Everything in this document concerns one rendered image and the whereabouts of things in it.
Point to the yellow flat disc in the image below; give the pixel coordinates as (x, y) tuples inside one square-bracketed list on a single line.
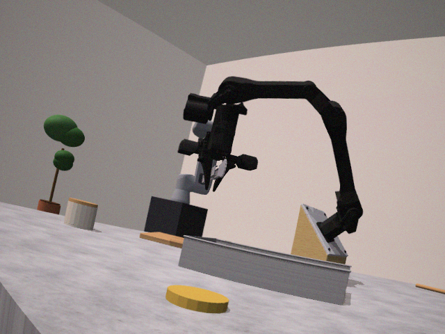
[(196, 299)]

